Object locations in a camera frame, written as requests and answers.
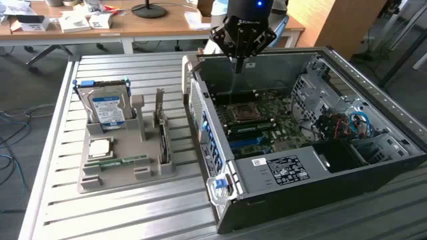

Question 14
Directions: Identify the grey power supply housing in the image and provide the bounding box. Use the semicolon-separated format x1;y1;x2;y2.
232;145;332;196

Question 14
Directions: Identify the metal disk bay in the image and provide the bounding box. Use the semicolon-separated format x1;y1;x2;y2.
349;132;420;166

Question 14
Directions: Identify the wooden cabinet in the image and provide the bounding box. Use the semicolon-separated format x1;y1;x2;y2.
285;0;389;61

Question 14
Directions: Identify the open white box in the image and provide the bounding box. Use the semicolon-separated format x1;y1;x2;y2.
57;11;92;34

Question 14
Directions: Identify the green RAM stick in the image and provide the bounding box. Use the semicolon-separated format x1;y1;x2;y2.
84;153;149;168
228;123;272;133

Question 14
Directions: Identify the grey floor cable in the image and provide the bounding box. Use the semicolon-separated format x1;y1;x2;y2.
0;103;56;120

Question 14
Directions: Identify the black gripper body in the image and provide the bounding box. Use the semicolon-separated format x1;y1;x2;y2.
221;0;273;58

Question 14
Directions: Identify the wooden desk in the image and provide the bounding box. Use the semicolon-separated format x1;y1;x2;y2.
121;0;306;55
0;0;125;73

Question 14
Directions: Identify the blue floor cable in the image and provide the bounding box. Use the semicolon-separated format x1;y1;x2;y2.
0;113;30;213

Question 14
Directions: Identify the small white box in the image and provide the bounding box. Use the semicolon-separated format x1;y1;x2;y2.
88;12;113;30

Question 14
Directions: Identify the long PCIe expansion slot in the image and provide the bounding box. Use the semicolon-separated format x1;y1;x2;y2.
228;137;264;149

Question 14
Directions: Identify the open black PC case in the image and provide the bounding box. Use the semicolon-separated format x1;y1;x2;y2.
181;46;427;235

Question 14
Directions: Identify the metal CPU socket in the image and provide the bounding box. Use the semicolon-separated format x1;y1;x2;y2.
226;103;264;124

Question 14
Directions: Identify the blue data wire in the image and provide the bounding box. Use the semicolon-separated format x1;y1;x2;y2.
347;111;375;138

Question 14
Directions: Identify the loose paper pile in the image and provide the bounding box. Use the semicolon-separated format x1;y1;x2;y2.
0;0;38;16

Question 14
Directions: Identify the dark metal partition frame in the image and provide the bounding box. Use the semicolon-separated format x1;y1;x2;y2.
377;0;427;88

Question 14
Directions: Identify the blue case latch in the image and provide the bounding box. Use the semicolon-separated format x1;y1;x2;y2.
212;176;230;190

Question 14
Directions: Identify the white paper stack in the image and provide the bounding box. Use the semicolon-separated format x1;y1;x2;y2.
184;11;213;31

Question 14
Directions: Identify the graphics card with metal bracket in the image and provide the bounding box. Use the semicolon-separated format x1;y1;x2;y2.
153;87;172;166

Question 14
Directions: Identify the black plastic shroud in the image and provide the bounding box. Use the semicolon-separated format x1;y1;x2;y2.
310;139;371;175

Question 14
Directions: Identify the green motherboard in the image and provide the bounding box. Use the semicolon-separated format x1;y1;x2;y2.
212;91;322;160

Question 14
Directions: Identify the red data wire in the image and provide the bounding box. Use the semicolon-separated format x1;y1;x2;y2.
334;113;353;140

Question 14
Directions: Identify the grey plastic parts rack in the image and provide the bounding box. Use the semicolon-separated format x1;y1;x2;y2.
76;94;178;195

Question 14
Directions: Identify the hard disk in blue caddy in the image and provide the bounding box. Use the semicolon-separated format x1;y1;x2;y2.
72;76;138;131

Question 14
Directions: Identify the black round lamp base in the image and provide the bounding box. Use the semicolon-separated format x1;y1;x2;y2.
130;0;168;19

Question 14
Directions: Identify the white box with black lid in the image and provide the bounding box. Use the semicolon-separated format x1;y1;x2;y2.
14;14;50;32

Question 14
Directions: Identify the silver CPU chip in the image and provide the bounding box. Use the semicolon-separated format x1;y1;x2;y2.
86;138;113;159

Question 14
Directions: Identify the clear plastic bag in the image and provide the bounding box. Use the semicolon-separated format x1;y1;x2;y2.
81;0;101;12

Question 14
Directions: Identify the black wire bundle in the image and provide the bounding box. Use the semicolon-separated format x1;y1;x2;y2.
314;114;337;140

